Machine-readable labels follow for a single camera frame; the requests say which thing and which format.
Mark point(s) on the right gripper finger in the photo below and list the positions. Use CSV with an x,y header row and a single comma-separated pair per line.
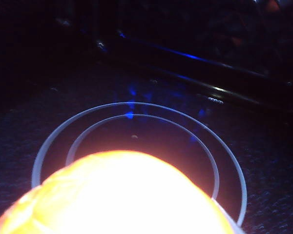
x,y
230,223

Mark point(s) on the orange fruit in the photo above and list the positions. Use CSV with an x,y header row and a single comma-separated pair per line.
x,y
112,195

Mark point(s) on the black silver microwave oven body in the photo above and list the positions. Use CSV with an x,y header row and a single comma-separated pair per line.
x,y
136,61

